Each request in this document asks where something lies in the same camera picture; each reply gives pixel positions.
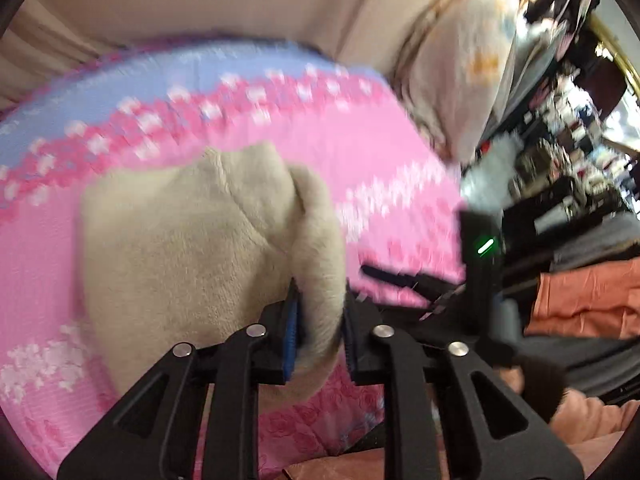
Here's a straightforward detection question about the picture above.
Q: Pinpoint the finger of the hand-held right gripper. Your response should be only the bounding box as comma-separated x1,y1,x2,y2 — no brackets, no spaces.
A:
361,265,468,311

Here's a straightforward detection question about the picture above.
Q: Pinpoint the dusty pink cloth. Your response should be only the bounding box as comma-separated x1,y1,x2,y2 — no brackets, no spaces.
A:
282,430,626,480

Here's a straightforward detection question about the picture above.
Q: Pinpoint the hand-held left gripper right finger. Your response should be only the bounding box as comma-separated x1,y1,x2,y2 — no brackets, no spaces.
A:
342,280,585,480

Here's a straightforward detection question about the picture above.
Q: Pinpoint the orange cloth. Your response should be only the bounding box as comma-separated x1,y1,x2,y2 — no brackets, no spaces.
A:
522,257,640,341

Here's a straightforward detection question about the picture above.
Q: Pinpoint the pink floral bedsheet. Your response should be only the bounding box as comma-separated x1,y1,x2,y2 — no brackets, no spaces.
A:
0,35,468,480

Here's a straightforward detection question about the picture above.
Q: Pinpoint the cluttered shelf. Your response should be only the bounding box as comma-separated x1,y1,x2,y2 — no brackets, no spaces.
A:
480,0,640,241

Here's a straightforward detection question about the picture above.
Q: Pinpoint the beige sweater with black hearts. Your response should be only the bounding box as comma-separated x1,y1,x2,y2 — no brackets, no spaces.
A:
80,142,348,403

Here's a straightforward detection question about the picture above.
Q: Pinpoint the beige draped cloth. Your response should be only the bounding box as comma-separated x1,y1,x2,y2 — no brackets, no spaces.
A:
0,0,461,111

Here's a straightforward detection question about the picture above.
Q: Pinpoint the white printed pillow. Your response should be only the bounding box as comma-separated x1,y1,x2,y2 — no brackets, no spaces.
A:
392,0,523,163

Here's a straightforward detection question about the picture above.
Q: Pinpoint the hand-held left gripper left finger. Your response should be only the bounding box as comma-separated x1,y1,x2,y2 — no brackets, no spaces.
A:
57,280,303,480

